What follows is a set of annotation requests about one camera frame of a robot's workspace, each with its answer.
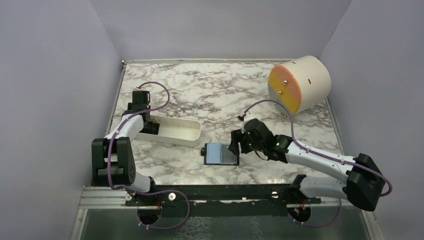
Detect black card holder blue sleeves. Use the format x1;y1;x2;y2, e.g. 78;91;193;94
200;143;240;166

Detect cream cylinder drum colored face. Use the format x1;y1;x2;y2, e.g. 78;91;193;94
267;55;331;115

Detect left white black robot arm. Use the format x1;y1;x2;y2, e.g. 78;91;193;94
91;90;160;206

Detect white plastic tray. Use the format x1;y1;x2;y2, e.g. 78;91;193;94
135;115;202;147

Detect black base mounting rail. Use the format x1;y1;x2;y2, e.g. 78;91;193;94
125;183;321;218

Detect aluminium table frame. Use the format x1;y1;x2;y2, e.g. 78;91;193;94
72;60;361;240

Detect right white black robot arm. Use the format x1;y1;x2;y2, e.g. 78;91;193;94
228;118;387;212

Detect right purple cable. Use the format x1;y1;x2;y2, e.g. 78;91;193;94
237;99;393;229

